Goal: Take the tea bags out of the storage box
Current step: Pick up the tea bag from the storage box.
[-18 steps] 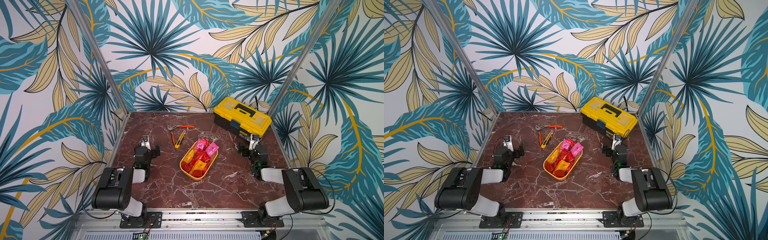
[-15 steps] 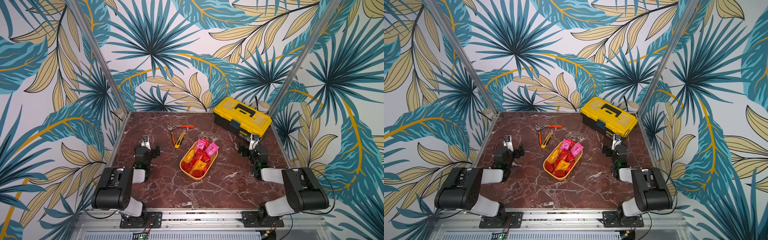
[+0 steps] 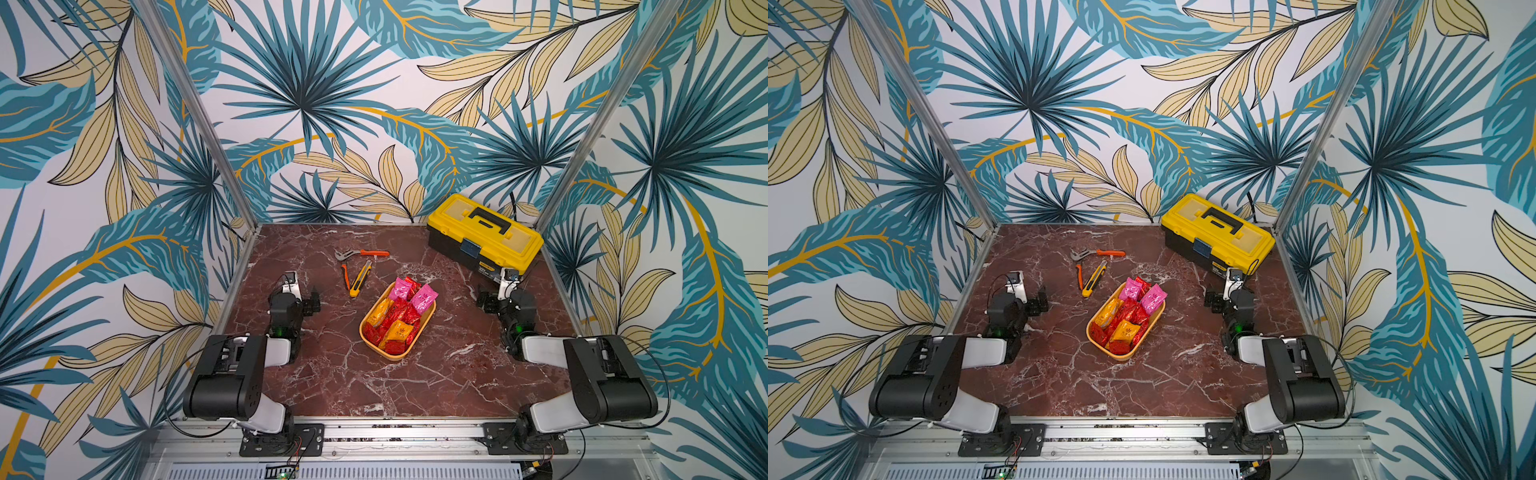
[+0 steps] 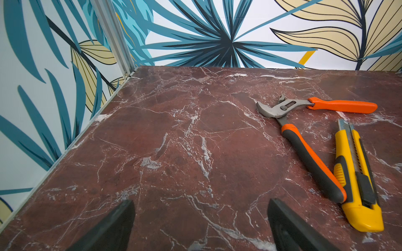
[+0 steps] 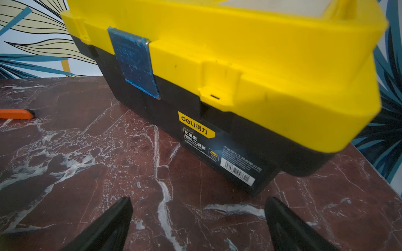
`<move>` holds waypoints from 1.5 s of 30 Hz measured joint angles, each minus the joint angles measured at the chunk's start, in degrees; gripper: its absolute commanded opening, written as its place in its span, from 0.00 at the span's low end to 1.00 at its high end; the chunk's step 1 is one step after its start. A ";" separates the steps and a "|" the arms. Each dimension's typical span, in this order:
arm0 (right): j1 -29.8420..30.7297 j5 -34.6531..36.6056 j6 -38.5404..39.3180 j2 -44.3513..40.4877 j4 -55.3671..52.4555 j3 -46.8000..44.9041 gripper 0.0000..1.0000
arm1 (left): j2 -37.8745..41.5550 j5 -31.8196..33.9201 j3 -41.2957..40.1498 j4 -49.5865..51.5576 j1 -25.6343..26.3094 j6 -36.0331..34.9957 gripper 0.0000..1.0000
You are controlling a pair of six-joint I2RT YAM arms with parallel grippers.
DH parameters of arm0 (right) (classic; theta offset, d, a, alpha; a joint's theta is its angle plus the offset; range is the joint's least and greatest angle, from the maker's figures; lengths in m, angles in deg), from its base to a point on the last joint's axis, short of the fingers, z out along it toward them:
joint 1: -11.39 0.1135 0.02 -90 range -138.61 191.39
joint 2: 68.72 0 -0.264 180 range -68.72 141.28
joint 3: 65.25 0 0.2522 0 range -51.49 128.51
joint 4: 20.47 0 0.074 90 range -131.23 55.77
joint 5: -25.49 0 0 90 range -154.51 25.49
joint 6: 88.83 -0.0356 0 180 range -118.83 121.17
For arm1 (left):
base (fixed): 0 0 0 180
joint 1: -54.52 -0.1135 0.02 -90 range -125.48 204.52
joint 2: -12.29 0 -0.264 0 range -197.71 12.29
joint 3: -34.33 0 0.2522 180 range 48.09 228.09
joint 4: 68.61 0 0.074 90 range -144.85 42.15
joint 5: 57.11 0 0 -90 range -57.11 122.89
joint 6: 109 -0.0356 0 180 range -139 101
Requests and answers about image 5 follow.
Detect yellow black deli toolbox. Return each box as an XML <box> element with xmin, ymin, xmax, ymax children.
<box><xmin>61</xmin><ymin>1</ymin><xmax>388</xmax><ymax>195</ymax></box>

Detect orange handled pliers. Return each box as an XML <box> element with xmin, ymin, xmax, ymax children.
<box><xmin>0</xmin><ymin>109</ymin><xmax>35</xmax><ymax>120</ymax></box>

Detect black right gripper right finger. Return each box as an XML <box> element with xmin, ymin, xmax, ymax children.
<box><xmin>264</xmin><ymin>197</ymin><xmax>337</xmax><ymax>251</ymax></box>

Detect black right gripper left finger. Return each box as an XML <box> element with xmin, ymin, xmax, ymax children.
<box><xmin>62</xmin><ymin>197</ymin><xmax>133</xmax><ymax>251</ymax></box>

